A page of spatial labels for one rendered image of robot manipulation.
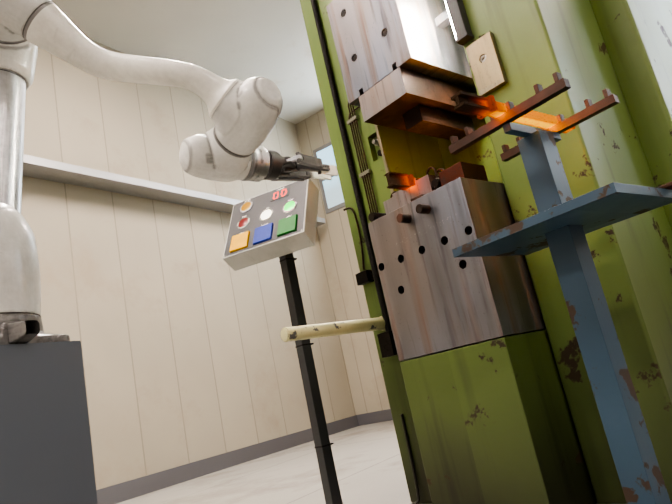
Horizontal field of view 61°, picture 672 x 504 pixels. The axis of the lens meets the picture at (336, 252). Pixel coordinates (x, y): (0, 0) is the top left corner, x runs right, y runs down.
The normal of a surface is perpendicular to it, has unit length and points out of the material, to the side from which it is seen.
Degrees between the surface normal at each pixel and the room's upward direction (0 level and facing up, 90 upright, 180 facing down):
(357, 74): 90
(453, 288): 90
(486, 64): 90
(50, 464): 90
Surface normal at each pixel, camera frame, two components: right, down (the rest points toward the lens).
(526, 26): -0.75, 0.00
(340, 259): -0.57, -0.07
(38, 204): 0.80, -0.30
